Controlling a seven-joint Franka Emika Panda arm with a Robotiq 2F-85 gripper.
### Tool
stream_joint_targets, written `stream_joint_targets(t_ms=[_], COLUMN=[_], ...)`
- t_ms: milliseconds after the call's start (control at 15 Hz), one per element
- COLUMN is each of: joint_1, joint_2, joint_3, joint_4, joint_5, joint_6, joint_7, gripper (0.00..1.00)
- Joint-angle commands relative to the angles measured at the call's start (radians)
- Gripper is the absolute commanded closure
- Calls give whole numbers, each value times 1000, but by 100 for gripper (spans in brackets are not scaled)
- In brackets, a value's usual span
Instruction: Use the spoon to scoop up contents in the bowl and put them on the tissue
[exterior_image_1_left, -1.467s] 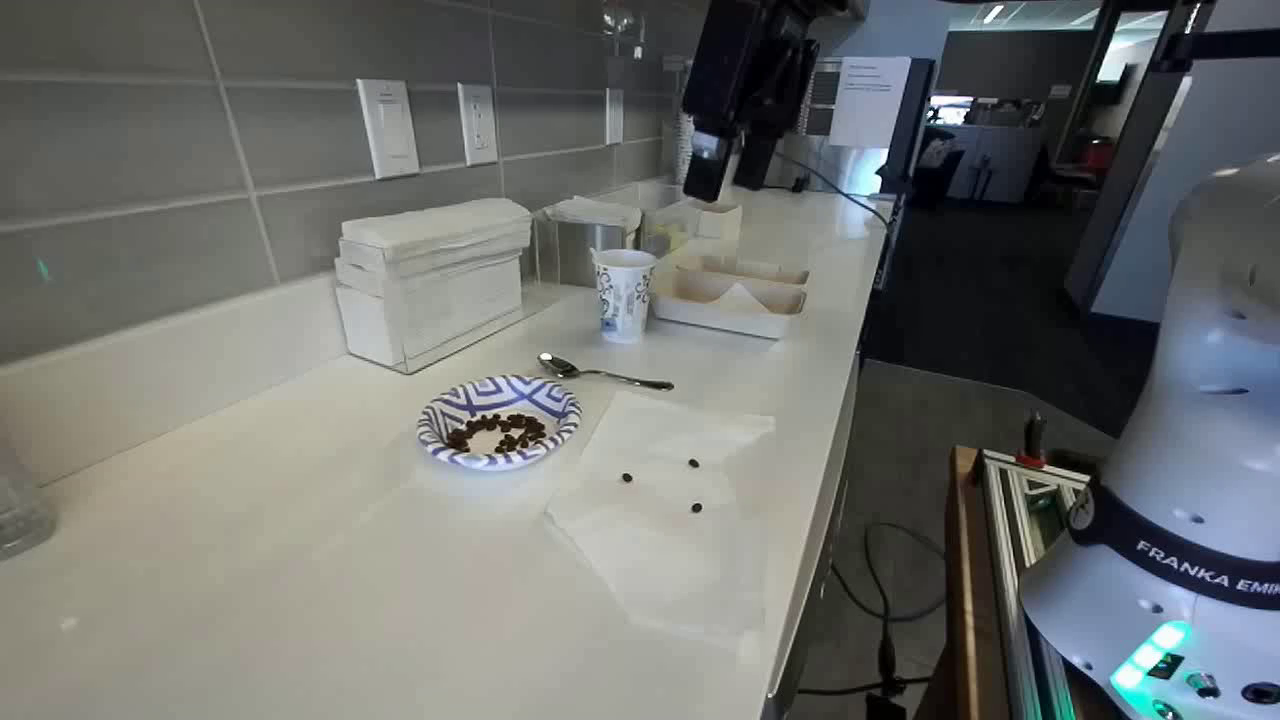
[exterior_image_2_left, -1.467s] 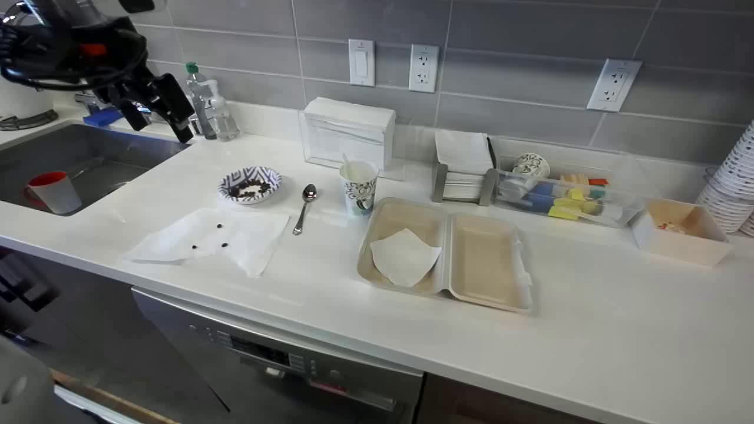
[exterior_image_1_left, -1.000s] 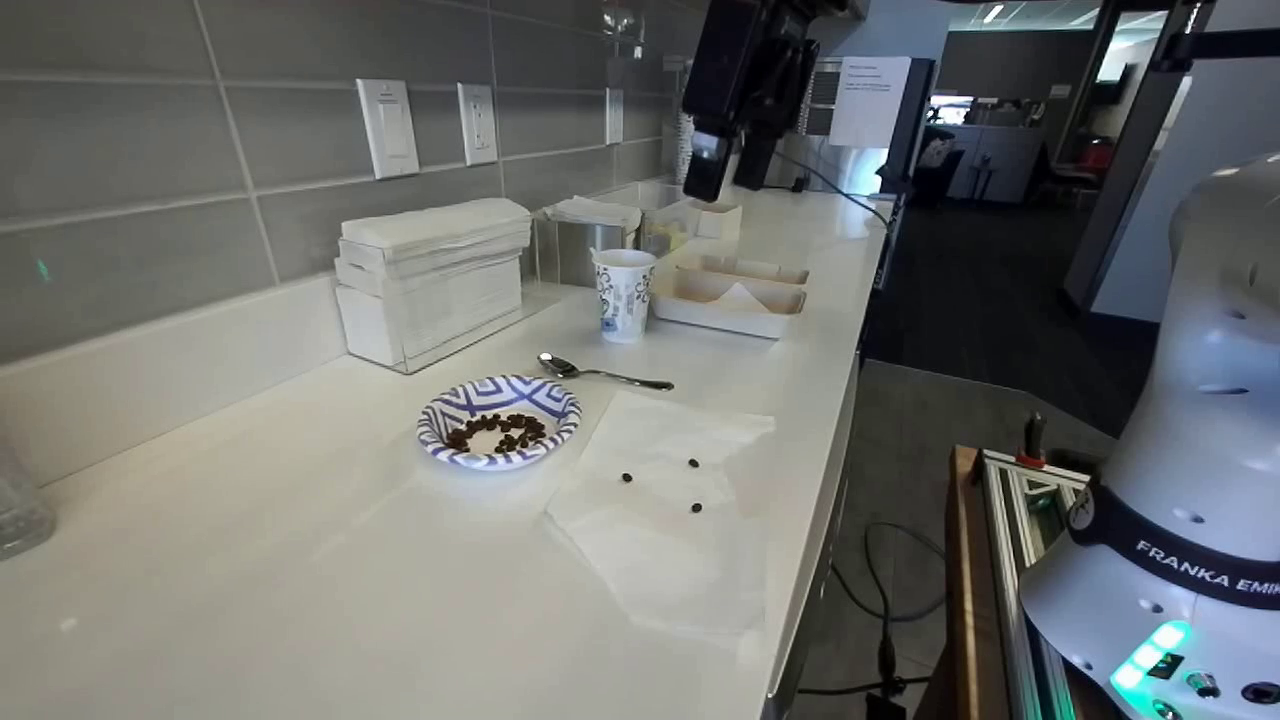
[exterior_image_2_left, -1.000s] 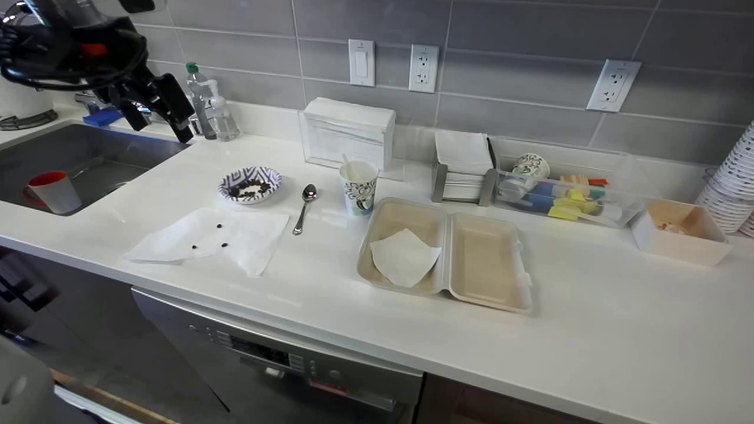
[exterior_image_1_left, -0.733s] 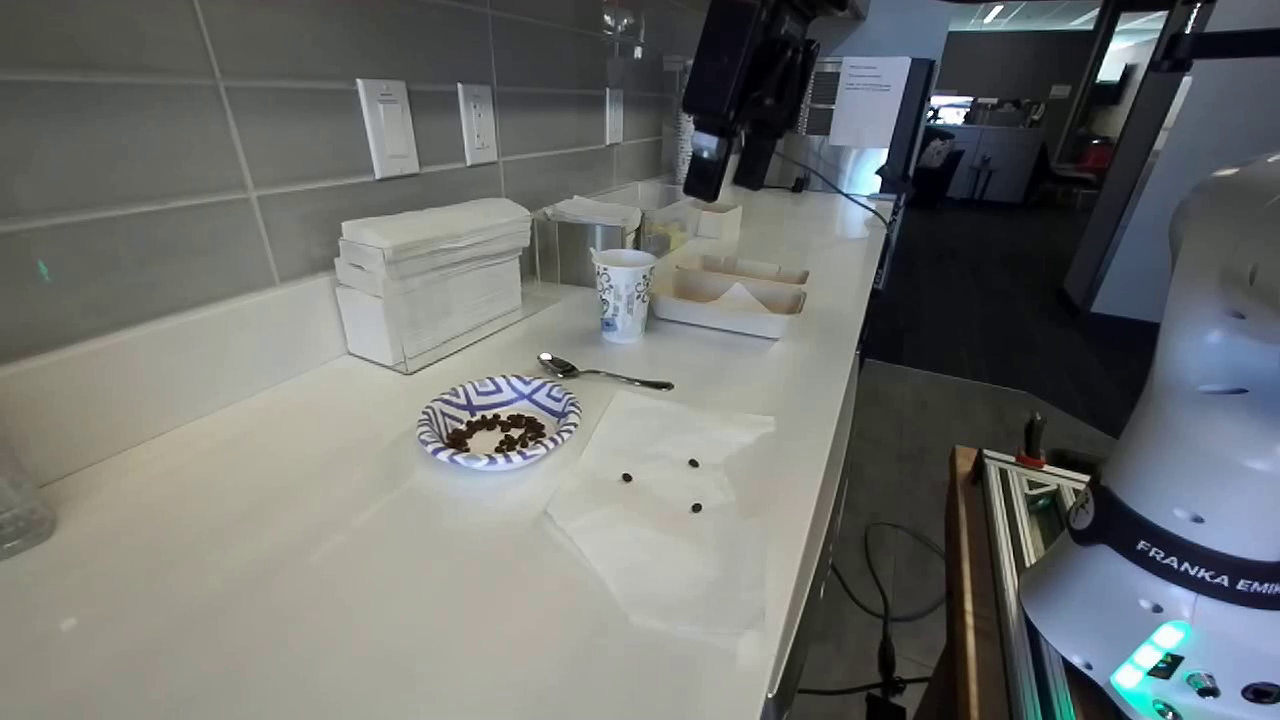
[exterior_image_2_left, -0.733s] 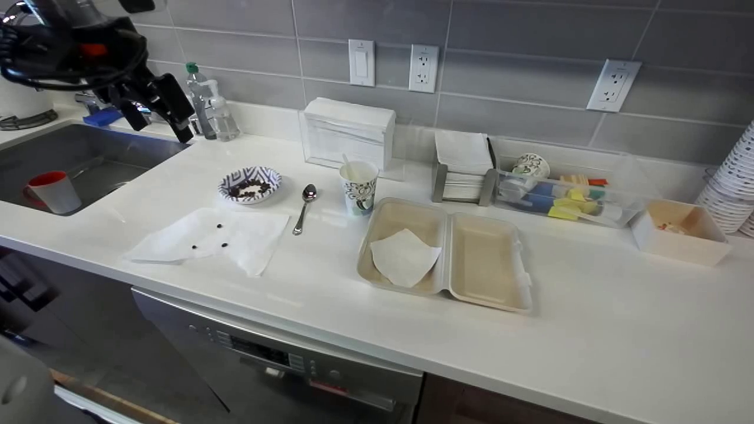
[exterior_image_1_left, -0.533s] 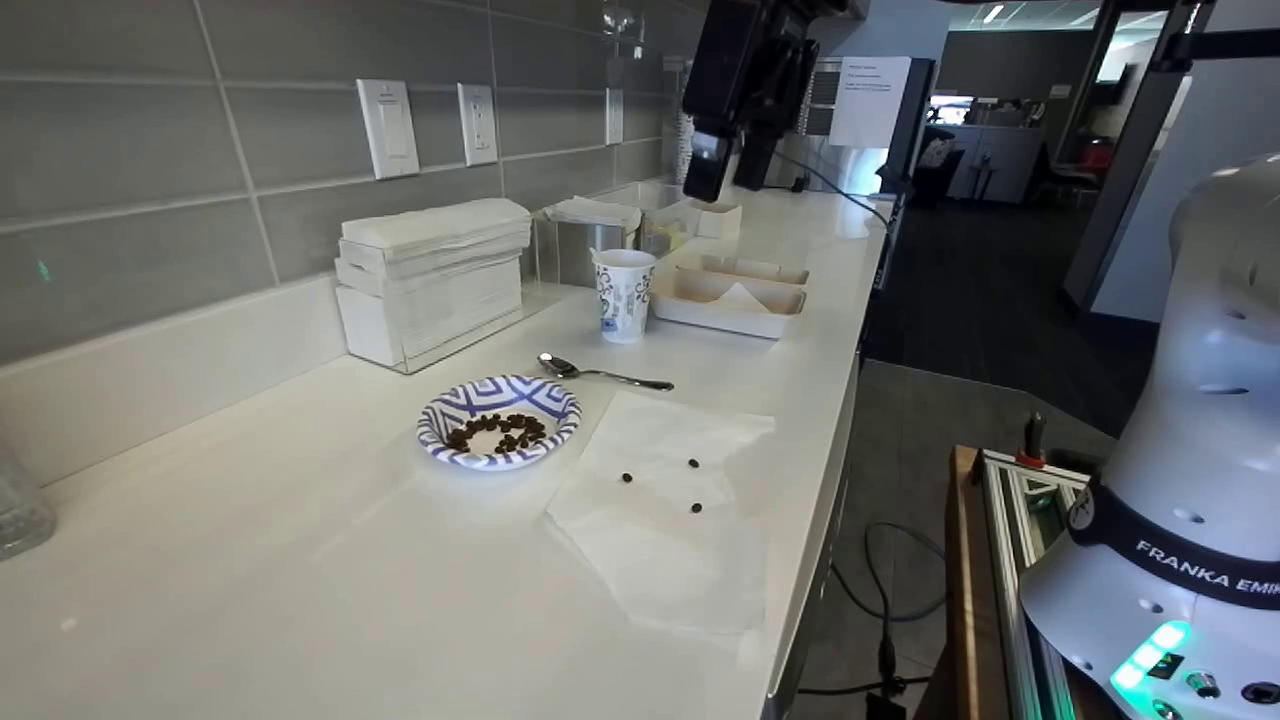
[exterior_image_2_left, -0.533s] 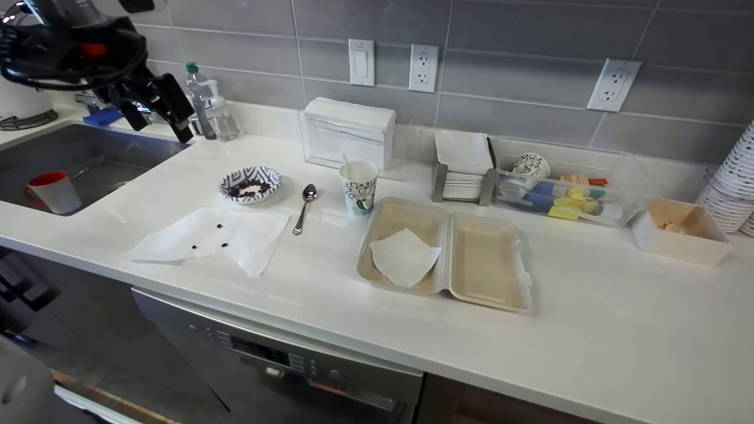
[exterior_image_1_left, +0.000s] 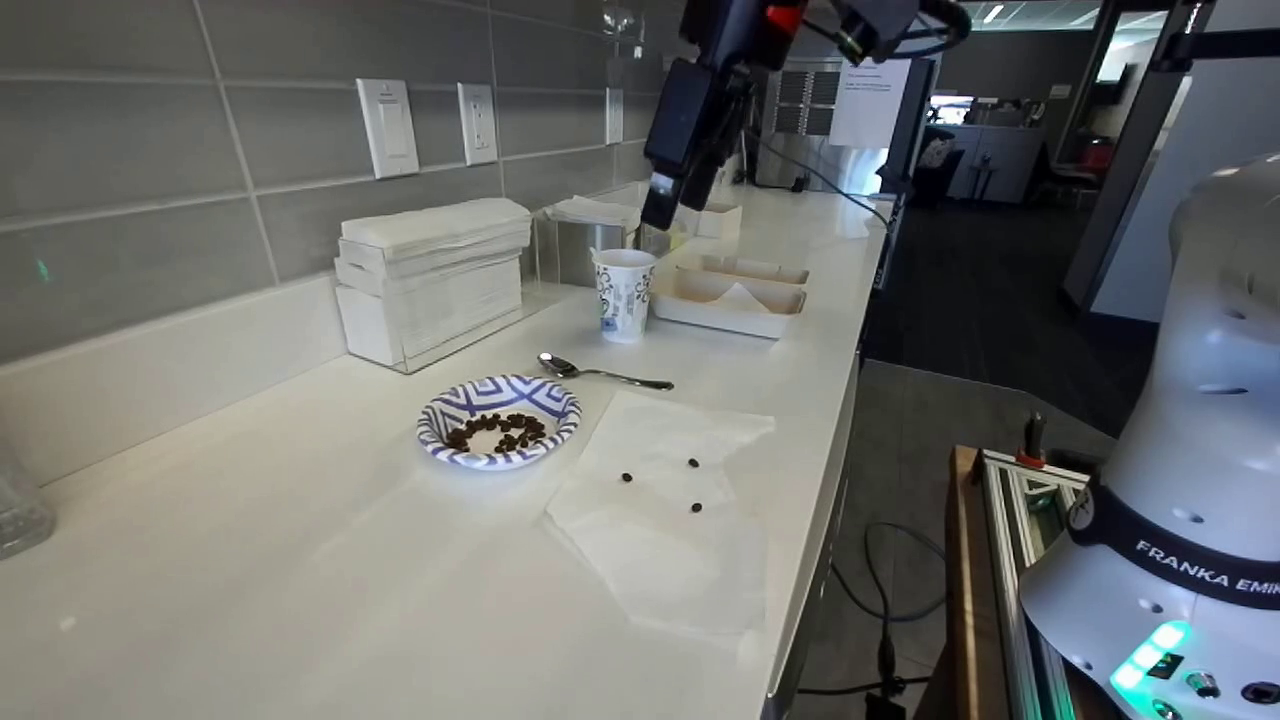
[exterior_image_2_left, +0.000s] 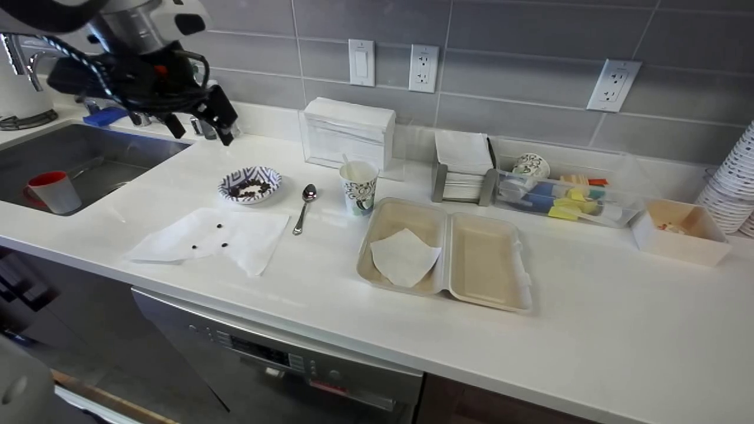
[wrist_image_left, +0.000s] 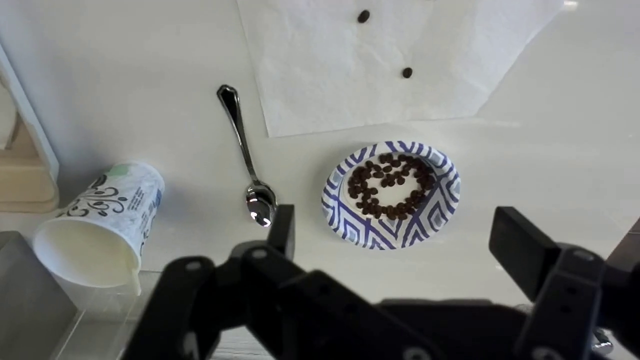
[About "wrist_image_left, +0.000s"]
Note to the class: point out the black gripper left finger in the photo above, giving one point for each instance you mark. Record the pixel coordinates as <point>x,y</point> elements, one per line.
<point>201,313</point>

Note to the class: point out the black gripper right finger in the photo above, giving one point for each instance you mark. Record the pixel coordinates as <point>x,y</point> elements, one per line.
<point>567,301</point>

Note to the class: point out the metal spoon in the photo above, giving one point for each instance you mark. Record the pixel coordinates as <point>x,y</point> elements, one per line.
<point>256,193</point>

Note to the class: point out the blue patterned paper bowl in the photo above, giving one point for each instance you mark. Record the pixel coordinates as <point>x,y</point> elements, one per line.
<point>347,220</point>

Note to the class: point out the white tissue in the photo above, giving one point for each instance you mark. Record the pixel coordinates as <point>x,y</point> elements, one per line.
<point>320,61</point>

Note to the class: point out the coffee print paper cup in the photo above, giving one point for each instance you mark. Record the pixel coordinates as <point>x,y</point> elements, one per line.
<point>106,213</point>

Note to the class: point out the coffee bean pile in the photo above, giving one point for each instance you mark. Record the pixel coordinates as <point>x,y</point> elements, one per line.
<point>362,187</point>

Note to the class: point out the beige compartment tray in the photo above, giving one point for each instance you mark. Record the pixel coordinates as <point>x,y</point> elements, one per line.
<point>23,172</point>

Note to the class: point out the loose coffee bean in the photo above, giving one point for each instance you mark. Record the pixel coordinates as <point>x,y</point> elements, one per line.
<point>362,17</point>
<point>407,72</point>

